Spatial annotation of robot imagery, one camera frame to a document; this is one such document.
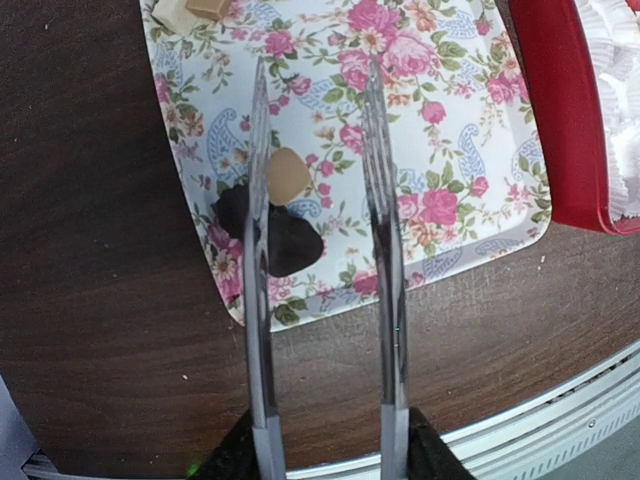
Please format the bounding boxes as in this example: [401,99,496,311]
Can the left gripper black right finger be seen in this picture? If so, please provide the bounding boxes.
[408,407,475,480]

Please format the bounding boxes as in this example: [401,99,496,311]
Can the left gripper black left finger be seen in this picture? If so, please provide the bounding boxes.
[187,410,260,480]

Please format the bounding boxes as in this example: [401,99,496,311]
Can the metal tongs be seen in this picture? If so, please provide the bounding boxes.
[243,53,411,480]

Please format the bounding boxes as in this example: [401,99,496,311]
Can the dark heart chocolate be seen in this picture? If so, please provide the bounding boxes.
[268,204,324,278]

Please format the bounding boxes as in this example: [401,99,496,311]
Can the white square chocolate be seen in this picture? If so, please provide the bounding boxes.
[151,0,198,35]

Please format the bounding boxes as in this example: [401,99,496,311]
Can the tan heart chocolate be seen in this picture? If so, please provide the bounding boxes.
[268,148,311,206]

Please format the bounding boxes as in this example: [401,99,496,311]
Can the tan square chocolate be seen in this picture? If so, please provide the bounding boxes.
[186,0,232,22]

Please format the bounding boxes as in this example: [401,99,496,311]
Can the floral rectangular tray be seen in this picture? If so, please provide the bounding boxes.
[140,1,552,331]

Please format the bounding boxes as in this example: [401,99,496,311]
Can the red box base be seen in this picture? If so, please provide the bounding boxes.
[509,1,639,236]

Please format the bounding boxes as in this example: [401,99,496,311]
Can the white paper liners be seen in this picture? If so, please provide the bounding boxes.
[575,0,639,221]

